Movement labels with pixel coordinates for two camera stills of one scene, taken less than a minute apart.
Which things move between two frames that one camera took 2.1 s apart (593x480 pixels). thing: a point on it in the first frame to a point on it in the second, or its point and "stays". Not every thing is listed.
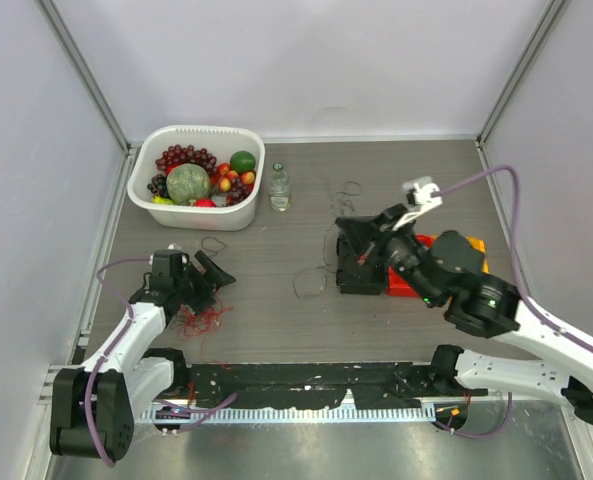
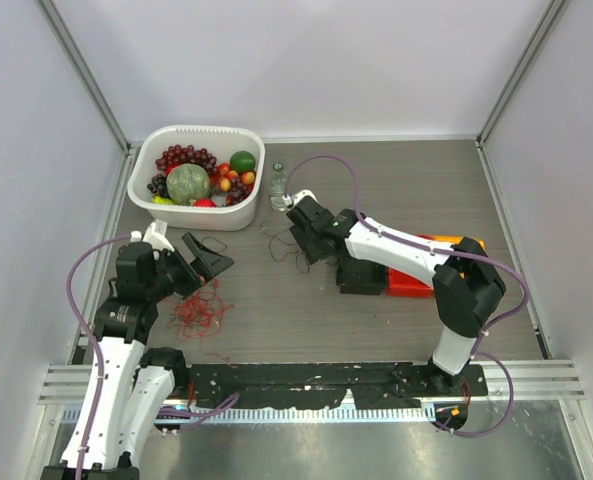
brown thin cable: [215, 250] stays
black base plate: [300, 386] stays
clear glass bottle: [279, 189] stays
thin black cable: [326, 239] to [271, 253]
